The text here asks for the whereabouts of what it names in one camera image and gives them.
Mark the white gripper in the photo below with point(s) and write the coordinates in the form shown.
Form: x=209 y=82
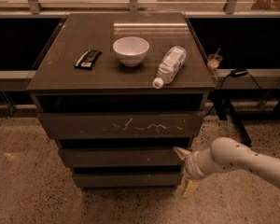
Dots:
x=190 y=166

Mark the dark drawer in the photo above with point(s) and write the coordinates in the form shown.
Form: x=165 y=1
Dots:
x=127 y=180
x=122 y=157

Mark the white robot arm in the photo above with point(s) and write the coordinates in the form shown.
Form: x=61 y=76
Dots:
x=225 y=155

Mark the top drawer with scratches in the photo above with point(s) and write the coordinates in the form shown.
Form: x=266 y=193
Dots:
x=121 y=124

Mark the dark bottom drawer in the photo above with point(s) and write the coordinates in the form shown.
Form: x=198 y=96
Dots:
x=127 y=180

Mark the dark brown drawer cabinet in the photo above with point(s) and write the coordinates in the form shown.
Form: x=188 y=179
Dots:
x=111 y=86

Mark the black stand legs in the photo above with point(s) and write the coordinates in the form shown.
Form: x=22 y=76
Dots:
x=221 y=104

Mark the small black device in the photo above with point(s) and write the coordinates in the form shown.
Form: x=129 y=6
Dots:
x=239 y=72

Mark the clear plastic water bottle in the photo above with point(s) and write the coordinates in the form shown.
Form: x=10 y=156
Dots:
x=169 y=66

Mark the plastic cup with straw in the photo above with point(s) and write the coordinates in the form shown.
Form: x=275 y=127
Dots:
x=214 y=60

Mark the white ceramic bowl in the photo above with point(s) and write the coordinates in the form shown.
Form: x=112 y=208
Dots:
x=131 y=50

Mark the black snack bar wrapper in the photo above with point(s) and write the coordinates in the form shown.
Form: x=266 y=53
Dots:
x=88 y=59

